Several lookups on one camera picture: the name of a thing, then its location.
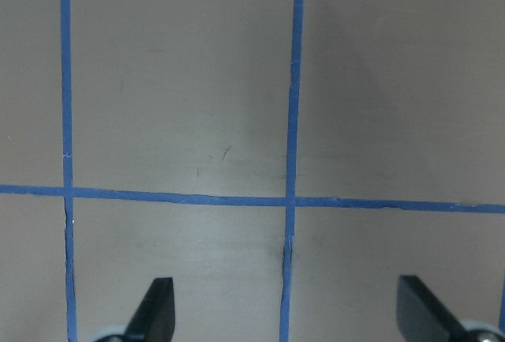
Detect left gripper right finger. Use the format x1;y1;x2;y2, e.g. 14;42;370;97
395;275;468;342

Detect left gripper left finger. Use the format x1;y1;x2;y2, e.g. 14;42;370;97
122;277;175;342

